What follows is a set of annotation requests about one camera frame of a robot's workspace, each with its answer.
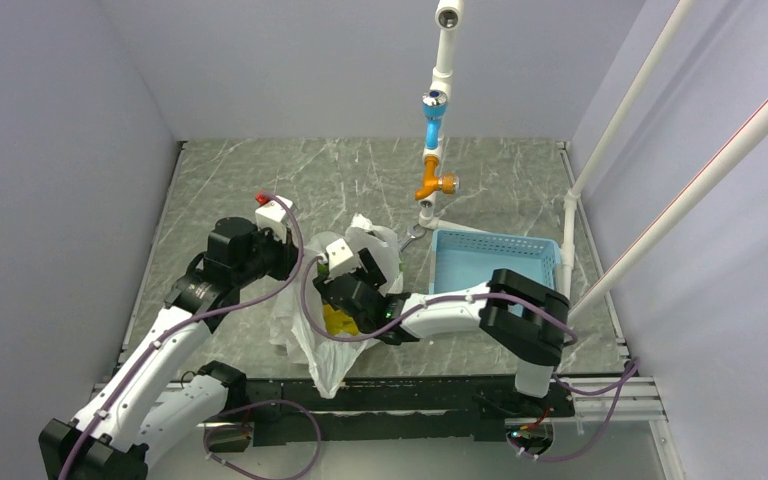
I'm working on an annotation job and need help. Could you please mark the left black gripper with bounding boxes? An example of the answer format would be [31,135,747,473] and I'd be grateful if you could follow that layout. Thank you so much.
[234,223,304,287]

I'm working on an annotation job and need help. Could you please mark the white plastic shopping bag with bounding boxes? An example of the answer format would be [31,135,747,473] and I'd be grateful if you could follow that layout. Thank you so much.
[269,213,404,399]

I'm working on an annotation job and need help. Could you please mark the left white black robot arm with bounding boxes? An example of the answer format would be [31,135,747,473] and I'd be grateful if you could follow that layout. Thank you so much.
[38,213,303,479]

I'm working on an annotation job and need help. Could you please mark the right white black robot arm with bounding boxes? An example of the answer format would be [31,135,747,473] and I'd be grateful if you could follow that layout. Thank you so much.
[299,254,578,415]

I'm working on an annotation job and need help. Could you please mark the yellow fake banana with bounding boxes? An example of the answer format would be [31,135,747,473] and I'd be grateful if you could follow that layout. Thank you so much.
[323,304,360,336]

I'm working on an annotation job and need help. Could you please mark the silver combination wrench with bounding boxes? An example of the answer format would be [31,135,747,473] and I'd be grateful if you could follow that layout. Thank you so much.
[398,224,427,252]

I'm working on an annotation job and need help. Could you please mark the light blue plastic basket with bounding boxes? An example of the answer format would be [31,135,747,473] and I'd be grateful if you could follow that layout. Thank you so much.
[429,229,560,294]

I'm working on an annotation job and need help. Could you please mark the white blue orange pipe stand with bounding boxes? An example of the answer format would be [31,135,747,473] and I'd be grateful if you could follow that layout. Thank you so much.
[412,0,471,237]

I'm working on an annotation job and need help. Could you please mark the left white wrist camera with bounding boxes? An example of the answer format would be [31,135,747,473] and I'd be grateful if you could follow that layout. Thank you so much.
[255,191,295,243]

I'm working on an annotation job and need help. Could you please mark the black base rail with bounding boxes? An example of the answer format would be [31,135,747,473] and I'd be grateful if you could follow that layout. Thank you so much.
[226,374,575,446]

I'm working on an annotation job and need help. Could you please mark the white frame pole far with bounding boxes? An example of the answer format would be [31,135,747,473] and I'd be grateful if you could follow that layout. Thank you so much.
[558,1,695,295]

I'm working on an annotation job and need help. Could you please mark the white frame pole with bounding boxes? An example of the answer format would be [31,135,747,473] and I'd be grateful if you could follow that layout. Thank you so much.
[568,97,768,321]
[558,1,695,295]

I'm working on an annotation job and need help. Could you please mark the white frame pole near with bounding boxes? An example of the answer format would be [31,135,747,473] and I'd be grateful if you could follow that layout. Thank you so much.
[568,97,768,321]

